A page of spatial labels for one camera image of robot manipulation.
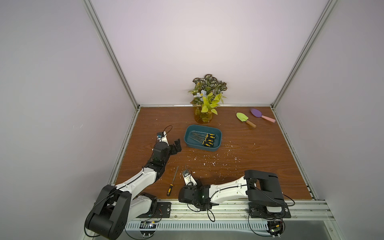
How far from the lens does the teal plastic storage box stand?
0.96 m

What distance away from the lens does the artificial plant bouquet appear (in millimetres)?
955

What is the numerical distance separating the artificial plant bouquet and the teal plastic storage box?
174 millimetres

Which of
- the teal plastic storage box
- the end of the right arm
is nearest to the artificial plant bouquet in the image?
the teal plastic storage box

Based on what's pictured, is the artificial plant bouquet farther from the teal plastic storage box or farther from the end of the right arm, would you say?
the end of the right arm
